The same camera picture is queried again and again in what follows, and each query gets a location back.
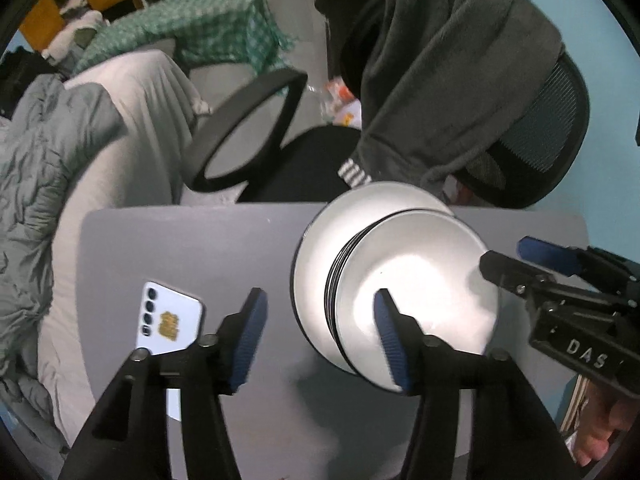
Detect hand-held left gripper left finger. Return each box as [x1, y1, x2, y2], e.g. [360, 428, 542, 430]
[59, 287, 268, 480]

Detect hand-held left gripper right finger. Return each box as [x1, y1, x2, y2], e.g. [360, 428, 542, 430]
[374, 288, 581, 480]

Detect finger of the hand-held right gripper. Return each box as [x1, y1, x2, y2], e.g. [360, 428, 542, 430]
[480, 251, 556, 303]
[517, 236, 640, 306]

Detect large white plate dark rim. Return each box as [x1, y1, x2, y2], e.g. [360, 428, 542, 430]
[327, 210, 501, 393]

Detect person's right hand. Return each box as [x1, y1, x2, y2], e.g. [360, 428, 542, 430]
[572, 385, 640, 466]

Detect light blue smartphone gold stickers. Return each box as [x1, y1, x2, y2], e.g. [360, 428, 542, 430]
[134, 281, 206, 423]

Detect black mesh office chair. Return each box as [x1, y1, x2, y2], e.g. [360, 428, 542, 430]
[185, 52, 591, 211]

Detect dark grey fleece garment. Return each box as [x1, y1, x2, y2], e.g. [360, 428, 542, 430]
[315, 0, 566, 196]

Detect orange snack packets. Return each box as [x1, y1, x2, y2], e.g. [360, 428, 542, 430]
[320, 77, 363, 128]

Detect white bed sheet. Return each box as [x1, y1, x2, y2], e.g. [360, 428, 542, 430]
[37, 50, 211, 441]

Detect grey quilted duvet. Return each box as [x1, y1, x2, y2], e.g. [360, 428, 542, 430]
[0, 74, 126, 451]

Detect green checked blanket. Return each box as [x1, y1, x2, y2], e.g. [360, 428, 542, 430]
[75, 0, 296, 78]

